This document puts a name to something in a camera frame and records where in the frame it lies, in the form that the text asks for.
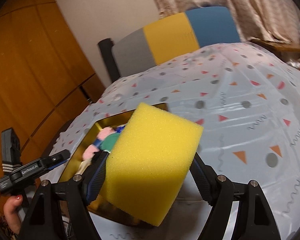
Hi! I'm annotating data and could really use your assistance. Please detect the yellow sponge block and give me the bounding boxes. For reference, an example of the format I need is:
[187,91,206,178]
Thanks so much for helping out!
[100,102,204,226]

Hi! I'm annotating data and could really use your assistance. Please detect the left hand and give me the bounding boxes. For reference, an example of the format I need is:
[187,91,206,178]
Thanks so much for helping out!
[4,195,23,235]

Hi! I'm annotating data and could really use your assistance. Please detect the beige folded cloth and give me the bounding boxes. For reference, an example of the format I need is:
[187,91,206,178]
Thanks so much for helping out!
[75,159,91,175]

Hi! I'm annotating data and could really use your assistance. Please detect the gold rectangular tray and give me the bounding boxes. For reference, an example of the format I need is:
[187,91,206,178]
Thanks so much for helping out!
[58,110,151,228]

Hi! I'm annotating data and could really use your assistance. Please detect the pink rolled towel blue band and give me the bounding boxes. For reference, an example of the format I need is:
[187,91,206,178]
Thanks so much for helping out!
[82,127,115,161]

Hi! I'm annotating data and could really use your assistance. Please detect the blue tissue pack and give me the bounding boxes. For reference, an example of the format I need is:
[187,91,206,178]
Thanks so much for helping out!
[115,125,125,133]

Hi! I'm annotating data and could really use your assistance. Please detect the patterned plastic tablecloth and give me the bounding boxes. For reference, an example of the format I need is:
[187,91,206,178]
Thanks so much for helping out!
[53,43,300,239]

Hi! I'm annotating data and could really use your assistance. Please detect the wooden wardrobe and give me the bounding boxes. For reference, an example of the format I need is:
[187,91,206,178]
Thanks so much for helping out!
[0,0,105,213]

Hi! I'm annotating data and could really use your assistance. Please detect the grey yellow blue chair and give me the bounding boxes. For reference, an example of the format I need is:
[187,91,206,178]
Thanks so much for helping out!
[98,6,240,82]

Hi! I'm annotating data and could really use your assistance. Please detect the wooden side table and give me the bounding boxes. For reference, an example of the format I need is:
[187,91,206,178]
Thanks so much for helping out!
[250,39,300,54]

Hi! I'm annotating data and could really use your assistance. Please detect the beige patterned curtain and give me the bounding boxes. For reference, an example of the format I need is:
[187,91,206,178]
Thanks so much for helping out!
[154,0,300,44]

